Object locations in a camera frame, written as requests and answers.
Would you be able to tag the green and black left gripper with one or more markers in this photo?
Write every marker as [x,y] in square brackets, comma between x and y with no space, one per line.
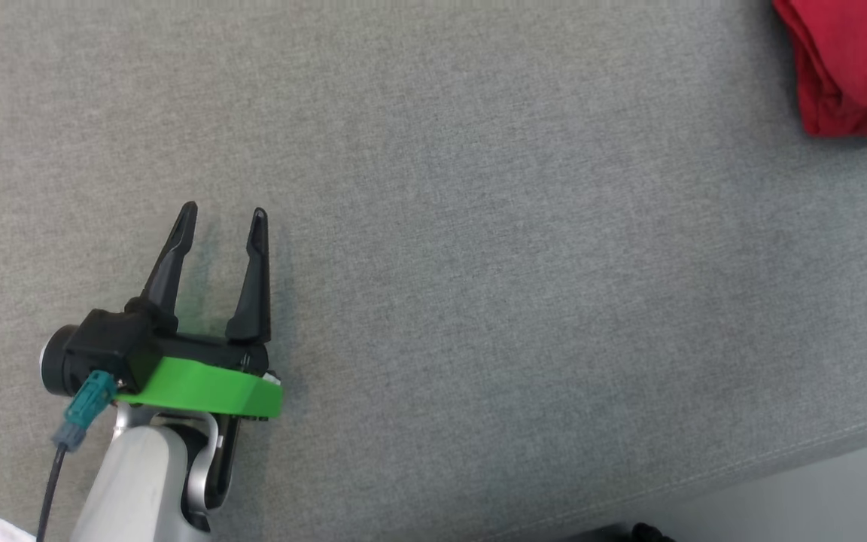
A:
[200,388]

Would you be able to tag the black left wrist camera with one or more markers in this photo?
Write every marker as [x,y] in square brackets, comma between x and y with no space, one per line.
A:
[95,346]

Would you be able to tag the red garment with white trim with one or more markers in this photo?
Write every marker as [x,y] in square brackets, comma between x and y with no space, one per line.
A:
[847,53]

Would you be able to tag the teal left camera connector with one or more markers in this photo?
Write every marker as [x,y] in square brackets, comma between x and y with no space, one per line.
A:
[87,406]

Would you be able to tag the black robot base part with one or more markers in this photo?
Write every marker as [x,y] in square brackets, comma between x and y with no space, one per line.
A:
[629,534]

